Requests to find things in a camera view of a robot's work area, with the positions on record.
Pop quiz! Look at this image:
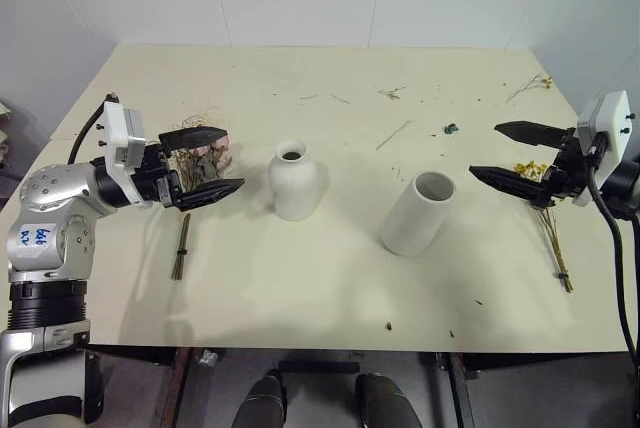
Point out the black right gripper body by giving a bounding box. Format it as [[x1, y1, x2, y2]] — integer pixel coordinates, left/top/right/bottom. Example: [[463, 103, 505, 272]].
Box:
[[534, 127, 604, 209]]

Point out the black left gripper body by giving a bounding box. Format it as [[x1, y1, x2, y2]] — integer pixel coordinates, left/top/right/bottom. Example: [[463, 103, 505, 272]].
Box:
[[130, 143, 184, 210]]

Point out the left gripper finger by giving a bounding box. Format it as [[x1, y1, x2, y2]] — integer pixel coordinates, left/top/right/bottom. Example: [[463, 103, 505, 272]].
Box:
[[177, 177, 246, 213], [158, 126, 230, 153]]

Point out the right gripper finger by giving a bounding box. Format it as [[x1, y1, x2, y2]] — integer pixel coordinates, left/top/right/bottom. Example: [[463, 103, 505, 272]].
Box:
[[468, 165, 547, 206], [493, 120, 564, 150]]

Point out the white bottle-shaped vase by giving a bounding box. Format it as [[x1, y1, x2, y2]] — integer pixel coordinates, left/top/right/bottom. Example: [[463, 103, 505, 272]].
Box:
[[268, 139, 320, 222]]

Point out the white cylinder vase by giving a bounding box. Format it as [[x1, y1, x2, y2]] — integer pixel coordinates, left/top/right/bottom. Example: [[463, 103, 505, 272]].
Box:
[[381, 171, 457, 257]]

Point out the yellow dried flower bunch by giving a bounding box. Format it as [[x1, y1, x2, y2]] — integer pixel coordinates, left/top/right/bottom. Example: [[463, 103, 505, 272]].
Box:
[[513, 160, 575, 294]]

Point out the pink dried flower bunch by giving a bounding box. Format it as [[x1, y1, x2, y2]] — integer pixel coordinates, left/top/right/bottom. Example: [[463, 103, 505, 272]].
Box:
[[168, 107, 236, 283]]

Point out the loose yellow flower sprig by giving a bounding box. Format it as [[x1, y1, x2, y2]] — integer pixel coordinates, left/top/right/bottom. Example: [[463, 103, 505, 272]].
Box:
[[505, 73, 554, 103]]

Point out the thin pale loose twig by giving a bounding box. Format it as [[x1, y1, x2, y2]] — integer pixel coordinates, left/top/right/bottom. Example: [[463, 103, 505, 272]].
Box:
[[375, 120, 413, 151]]

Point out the dark rounded shape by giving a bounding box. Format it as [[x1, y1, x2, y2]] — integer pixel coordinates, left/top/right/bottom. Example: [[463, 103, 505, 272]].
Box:
[[354, 372, 424, 428], [232, 370, 289, 428]]

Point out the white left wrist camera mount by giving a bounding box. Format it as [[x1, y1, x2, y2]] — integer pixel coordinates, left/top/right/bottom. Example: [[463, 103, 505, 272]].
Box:
[[97, 101, 147, 169]]

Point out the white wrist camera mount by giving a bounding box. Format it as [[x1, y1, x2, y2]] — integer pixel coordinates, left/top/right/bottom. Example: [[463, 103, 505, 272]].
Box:
[[571, 90, 635, 208], [97, 101, 147, 169]]

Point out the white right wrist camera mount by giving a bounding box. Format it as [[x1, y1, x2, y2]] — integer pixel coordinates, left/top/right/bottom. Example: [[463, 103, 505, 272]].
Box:
[[571, 90, 635, 208]]

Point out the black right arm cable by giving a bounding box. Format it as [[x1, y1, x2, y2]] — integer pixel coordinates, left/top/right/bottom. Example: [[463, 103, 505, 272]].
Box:
[[584, 140, 640, 357]]

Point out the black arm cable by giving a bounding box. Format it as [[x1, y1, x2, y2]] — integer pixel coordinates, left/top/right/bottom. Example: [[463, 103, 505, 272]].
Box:
[[584, 140, 640, 357], [67, 92, 121, 167]]

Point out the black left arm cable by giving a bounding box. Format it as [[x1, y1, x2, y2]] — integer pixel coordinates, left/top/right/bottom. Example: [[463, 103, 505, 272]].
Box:
[[67, 92, 121, 167]]

